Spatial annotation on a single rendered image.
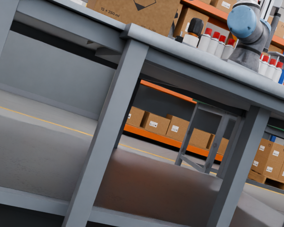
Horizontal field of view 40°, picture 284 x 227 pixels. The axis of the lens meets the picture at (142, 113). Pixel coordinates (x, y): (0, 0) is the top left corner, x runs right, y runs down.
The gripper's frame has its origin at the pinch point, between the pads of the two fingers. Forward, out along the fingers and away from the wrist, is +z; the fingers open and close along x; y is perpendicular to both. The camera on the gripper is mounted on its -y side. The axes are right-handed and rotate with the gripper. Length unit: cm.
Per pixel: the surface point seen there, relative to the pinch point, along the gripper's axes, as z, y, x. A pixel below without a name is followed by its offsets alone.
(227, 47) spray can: 7.8, -1.9, -33.1
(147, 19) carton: -13, -42, 27
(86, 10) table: -19, -65, 55
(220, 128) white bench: 91, 108, -91
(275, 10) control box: -8, -12, -57
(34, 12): -20, -61, 69
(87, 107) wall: 117, 440, -47
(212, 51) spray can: 8.0, -2.9, -23.0
